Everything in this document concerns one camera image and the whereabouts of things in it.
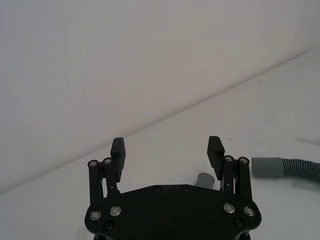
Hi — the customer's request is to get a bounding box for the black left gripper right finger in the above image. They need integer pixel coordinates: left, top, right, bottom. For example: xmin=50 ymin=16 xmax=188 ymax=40
xmin=206 ymin=135 xmax=254 ymax=201

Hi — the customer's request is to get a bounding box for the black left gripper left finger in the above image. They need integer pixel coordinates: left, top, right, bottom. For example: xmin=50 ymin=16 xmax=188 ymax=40
xmin=87 ymin=137 xmax=127 ymax=205

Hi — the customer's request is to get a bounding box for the grey rubber hose cuff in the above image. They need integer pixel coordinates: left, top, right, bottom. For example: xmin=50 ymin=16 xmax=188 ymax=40
xmin=195 ymin=172 xmax=216 ymax=188

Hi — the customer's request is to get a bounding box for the grey corrugated hose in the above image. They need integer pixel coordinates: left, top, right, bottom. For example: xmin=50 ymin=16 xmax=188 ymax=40
xmin=250 ymin=156 xmax=320 ymax=192

